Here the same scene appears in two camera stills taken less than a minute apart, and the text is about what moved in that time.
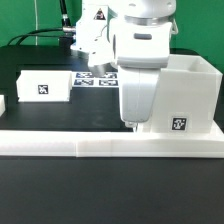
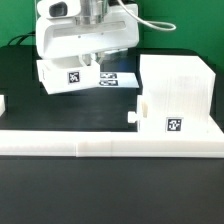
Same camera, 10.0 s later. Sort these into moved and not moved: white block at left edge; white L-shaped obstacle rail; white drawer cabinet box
Moved: white drawer cabinet box
Not moved: white block at left edge; white L-shaped obstacle rail
